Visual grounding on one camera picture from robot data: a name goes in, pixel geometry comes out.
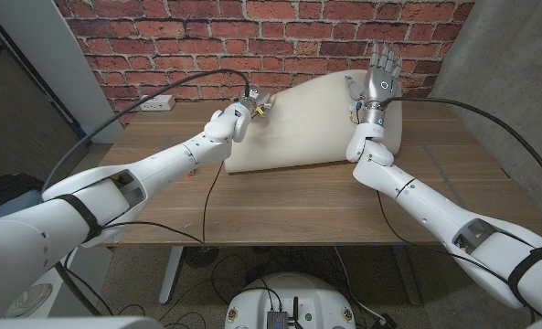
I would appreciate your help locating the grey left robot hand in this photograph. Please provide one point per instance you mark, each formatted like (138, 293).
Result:
(254, 96)

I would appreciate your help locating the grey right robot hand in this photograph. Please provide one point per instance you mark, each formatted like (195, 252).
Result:
(380, 82)

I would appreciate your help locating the beige cloth sheet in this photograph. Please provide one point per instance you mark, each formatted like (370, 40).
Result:
(307, 128)

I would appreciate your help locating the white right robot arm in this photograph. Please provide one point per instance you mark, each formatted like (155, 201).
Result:
(435, 201)

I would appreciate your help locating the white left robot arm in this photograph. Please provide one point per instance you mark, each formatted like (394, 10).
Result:
(115, 192)

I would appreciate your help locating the red brick print backdrop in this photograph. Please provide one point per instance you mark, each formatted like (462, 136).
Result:
(252, 36)

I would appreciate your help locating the white power strip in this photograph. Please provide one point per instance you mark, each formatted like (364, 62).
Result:
(158, 102)

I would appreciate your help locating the multicolour lego cube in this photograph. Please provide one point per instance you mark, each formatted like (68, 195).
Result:
(190, 173)

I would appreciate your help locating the black floor fan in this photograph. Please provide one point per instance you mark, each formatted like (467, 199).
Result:
(201, 256)

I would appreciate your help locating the grey table leg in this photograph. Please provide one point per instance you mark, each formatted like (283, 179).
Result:
(407, 279)

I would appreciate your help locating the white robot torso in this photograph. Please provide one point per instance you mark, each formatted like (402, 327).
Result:
(298, 292)

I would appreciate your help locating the white table leg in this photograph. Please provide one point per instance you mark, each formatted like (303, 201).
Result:
(170, 279)

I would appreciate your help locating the small grey electronics box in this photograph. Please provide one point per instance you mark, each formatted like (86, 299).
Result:
(277, 320)

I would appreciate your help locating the black floor plug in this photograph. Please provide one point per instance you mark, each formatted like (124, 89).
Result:
(385, 321)

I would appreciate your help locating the black cloth bundle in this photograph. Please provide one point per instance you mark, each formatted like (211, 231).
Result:
(1, 185)

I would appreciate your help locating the blue storage container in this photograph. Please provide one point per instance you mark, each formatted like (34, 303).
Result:
(5, 203)

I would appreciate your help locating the white sneaker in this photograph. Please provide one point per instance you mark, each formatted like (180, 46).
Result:
(28, 299)

